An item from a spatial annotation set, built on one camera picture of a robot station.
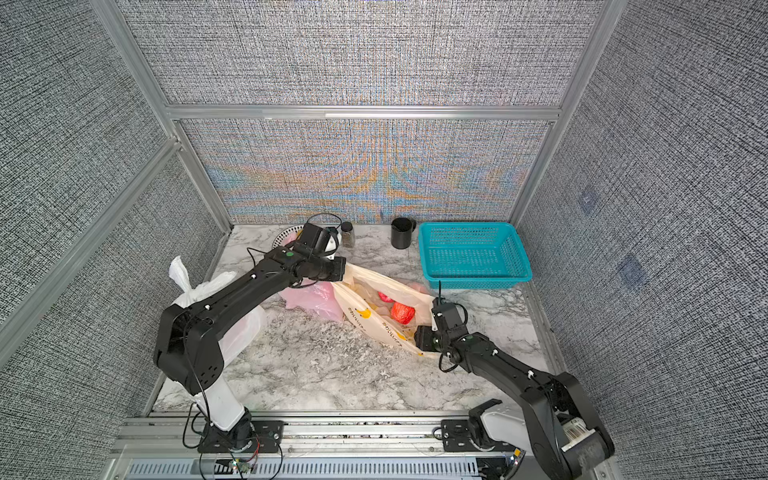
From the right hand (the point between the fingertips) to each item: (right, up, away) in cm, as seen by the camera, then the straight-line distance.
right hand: (424, 328), depth 89 cm
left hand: (-22, +18, -3) cm, 29 cm away
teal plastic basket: (+21, +22, +22) cm, 38 cm away
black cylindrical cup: (-5, +31, +22) cm, 38 cm away
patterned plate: (-48, +31, +25) cm, 62 cm away
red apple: (-6, +4, +1) cm, 8 cm away
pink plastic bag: (-33, +9, -1) cm, 34 cm away
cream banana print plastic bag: (-19, +11, -7) cm, 23 cm away
